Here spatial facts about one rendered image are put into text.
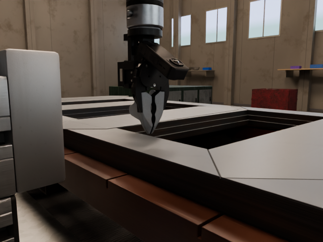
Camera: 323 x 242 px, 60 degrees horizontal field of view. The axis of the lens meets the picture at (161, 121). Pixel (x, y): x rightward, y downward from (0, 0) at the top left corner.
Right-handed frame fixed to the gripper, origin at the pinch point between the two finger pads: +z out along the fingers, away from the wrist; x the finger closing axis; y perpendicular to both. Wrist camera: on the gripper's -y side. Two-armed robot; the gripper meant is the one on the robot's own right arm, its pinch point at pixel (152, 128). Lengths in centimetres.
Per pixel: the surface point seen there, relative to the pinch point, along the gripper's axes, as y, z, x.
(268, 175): -29.5, 0.7, 7.3
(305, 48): 306, -103, -861
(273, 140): -21.3, 0.7, -10.5
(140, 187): -14.6, 4.8, 14.4
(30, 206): 22.2, 19.4, 18.6
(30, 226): 12.7, 19.4, 21.6
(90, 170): -3.1, 4.8, 16.0
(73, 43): 1089, -157, -496
